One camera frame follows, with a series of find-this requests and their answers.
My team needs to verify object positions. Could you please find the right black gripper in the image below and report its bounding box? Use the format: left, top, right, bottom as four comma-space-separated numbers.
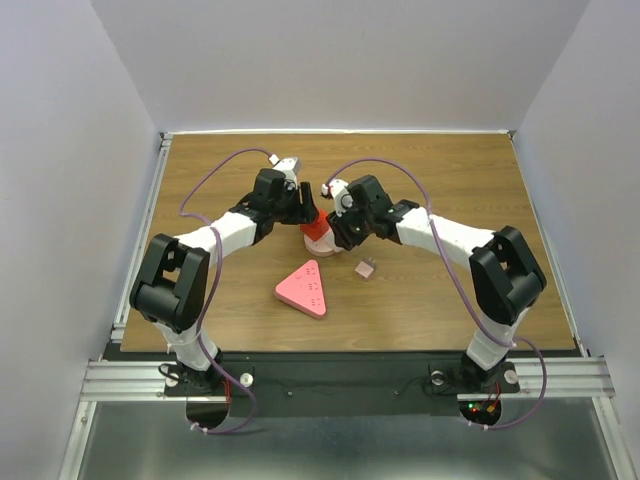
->
327, 197, 373, 250

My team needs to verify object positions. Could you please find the red cube plug adapter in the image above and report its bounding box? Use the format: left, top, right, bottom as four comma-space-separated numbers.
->
300, 209, 330, 242

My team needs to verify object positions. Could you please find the round pink power socket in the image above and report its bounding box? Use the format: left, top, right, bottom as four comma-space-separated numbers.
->
303, 233, 342, 257

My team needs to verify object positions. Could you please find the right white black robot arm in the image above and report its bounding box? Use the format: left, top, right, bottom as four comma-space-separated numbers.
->
321, 175, 547, 390

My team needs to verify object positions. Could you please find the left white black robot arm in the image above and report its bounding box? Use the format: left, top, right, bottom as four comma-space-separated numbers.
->
129, 168, 318, 394

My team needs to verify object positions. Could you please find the small pink square adapter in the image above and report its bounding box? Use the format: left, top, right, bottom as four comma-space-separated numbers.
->
354, 258, 377, 280

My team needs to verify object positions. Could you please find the pink triangular power strip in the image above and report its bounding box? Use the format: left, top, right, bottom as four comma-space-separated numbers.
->
274, 260, 327, 319

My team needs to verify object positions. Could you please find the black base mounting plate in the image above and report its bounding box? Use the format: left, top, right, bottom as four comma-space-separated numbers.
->
158, 351, 520, 426

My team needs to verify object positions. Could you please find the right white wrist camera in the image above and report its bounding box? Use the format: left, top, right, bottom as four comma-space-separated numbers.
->
321, 178, 353, 217

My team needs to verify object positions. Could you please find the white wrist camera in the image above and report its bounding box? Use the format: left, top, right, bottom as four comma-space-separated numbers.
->
321, 178, 353, 217
268, 154, 301, 190

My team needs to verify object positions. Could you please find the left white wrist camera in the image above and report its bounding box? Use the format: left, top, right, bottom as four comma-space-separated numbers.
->
268, 154, 301, 190

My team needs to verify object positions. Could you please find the aluminium left side rail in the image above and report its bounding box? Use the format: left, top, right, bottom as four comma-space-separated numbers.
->
113, 132, 173, 329

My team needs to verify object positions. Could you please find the aluminium rail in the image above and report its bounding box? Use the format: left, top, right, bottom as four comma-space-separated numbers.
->
80, 355, 616, 402
113, 132, 173, 329

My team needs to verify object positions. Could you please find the aluminium front rail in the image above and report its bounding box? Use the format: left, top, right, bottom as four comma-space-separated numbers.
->
80, 355, 616, 402

